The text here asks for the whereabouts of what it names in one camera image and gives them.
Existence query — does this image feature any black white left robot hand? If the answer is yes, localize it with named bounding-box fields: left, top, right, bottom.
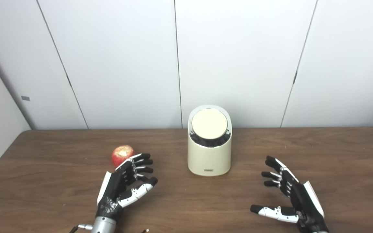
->
left=96, top=153, right=158, bottom=219

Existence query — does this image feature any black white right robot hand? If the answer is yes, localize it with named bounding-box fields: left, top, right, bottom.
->
left=250, top=156, right=329, bottom=233

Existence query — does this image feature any red apple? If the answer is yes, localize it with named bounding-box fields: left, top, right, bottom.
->
left=111, top=145, right=136, bottom=168

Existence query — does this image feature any cream lidded trash bin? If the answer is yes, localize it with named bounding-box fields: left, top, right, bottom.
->
left=187, top=105, right=232, bottom=177

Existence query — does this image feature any cream round bin lid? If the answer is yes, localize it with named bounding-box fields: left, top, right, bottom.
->
left=191, top=109, right=228, bottom=140

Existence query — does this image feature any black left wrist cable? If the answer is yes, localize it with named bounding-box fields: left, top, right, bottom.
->
left=69, top=224, right=93, bottom=233

